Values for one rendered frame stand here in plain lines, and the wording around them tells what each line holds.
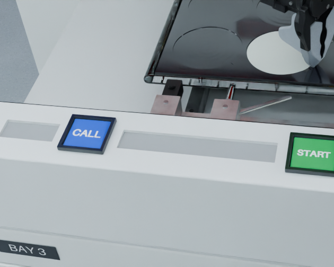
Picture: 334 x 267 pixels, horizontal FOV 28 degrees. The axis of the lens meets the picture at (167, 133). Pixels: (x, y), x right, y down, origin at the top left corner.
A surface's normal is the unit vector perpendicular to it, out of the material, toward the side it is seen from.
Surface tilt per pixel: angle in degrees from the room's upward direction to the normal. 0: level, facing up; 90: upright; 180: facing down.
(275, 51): 0
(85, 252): 90
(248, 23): 0
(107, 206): 90
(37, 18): 90
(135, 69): 0
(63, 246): 90
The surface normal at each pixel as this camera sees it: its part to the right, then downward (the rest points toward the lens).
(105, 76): -0.11, -0.71
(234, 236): -0.22, 0.70
